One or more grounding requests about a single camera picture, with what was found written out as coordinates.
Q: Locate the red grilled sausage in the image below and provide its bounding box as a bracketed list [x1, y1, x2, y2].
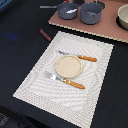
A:
[40, 29, 51, 41]

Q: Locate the white fish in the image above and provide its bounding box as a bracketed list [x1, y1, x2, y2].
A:
[66, 9, 77, 13]

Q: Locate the grey frying pan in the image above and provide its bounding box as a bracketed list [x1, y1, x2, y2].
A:
[41, 2, 78, 20]

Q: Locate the beige round plate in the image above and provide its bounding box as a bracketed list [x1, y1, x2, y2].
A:
[55, 55, 83, 78]

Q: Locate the white woven placemat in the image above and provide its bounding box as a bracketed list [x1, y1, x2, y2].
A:
[13, 31, 113, 128]

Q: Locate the grey cooking pot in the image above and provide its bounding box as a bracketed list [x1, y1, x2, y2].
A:
[80, 0, 105, 25]

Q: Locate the beige bowl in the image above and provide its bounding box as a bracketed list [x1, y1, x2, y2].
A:
[118, 4, 128, 30]

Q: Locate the wooden handled fork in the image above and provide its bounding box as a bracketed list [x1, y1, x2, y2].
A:
[44, 71, 85, 89]

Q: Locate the wooden handled knife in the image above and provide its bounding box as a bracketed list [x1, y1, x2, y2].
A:
[57, 51, 97, 62]

